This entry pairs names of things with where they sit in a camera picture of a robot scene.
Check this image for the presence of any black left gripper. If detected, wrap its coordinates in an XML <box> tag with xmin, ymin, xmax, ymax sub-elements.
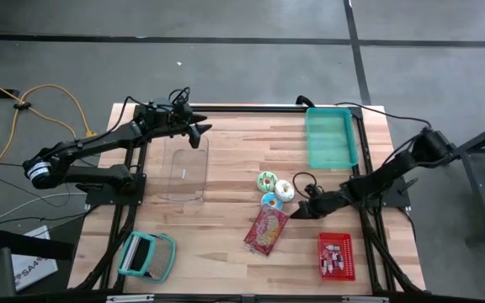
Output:
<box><xmin>135</xmin><ymin>98</ymin><xmax>213</xmax><ymax>149</ymax></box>

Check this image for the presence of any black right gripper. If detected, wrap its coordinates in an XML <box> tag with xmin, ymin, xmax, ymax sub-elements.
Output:
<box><xmin>289</xmin><ymin>189</ymin><xmax>351</xmax><ymax>220</ymax></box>

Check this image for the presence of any white frosted donut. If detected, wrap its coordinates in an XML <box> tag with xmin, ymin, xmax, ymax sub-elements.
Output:
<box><xmin>274</xmin><ymin>179</ymin><xmax>296</xmax><ymax>203</ymax></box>

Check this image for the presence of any red snack bag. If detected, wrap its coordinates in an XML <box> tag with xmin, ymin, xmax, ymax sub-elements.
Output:
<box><xmin>243</xmin><ymin>205</ymin><xmax>290</xmax><ymax>257</ymax></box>

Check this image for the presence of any green frosted donut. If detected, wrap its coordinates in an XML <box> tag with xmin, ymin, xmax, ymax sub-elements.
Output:
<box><xmin>256</xmin><ymin>171</ymin><xmax>280</xmax><ymax>194</ymax></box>

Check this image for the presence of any blue frosted donut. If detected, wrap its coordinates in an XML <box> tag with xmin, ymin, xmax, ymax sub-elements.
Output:
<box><xmin>260</xmin><ymin>192</ymin><xmax>285</xmax><ymax>211</ymax></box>

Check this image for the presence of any clear plastic bin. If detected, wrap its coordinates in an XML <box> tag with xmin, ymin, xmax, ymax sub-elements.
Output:
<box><xmin>157</xmin><ymin>134</ymin><xmax>210</xmax><ymax>203</ymax></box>

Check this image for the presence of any red plastic basket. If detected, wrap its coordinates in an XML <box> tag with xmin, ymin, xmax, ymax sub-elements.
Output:
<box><xmin>317</xmin><ymin>231</ymin><xmax>356</xmax><ymax>282</ymax></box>

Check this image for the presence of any teal plastic bin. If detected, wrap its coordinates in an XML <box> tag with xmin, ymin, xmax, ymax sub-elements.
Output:
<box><xmin>303</xmin><ymin>107</ymin><xmax>360</xmax><ymax>170</ymax></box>

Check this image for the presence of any black metal stand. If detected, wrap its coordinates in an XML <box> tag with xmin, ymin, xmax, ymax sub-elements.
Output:
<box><xmin>437</xmin><ymin>115</ymin><xmax>485</xmax><ymax>237</ymax></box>

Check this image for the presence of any white printed box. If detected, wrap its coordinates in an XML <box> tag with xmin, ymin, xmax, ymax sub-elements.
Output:
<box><xmin>10</xmin><ymin>225</ymin><xmax>59</xmax><ymax>292</ymax></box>

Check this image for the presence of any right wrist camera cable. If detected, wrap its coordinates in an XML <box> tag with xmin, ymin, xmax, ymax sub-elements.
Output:
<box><xmin>292</xmin><ymin>171</ymin><xmax>317</xmax><ymax>199</ymax></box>

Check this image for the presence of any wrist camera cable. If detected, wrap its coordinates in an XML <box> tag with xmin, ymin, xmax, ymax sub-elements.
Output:
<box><xmin>168</xmin><ymin>86</ymin><xmax>194</xmax><ymax>106</ymax></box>
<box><xmin>292</xmin><ymin>171</ymin><xmax>317</xmax><ymax>199</ymax></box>

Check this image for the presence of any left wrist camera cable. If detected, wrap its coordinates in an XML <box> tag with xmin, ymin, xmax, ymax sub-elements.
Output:
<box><xmin>168</xmin><ymin>86</ymin><xmax>194</xmax><ymax>106</ymax></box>

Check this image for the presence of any black aluminium table frame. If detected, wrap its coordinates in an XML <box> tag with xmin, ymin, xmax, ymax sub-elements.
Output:
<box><xmin>67</xmin><ymin>104</ymin><xmax>428</xmax><ymax>295</ymax></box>

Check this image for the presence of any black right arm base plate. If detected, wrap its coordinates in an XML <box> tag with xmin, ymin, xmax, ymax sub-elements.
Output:
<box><xmin>349</xmin><ymin>174</ymin><xmax>412</xmax><ymax>208</ymax></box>

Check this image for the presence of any yellow floor cable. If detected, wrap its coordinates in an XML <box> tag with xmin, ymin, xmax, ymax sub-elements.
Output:
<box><xmin>0</xmin><ymin>71</ymin><xmax>99</xmax><ymax>180</ymax></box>

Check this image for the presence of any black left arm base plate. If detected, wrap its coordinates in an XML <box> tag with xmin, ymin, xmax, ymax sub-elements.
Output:
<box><xmin>85</xmin><ymin>173</ymin><xmax>147</xmax><ymax>207</ymax></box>

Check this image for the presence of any black right arm base cable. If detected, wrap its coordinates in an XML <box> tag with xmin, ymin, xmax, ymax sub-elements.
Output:
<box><xmin>333</xmin><ymin>101</ymin><xmax>434</xmax><ymax>129</ymax></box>

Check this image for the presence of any white floor cable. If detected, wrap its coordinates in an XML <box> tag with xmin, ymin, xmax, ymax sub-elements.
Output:
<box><xmin>0</xmin><ymin>191</ymin><xmax>90</xmax><ymax>226</ymax></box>

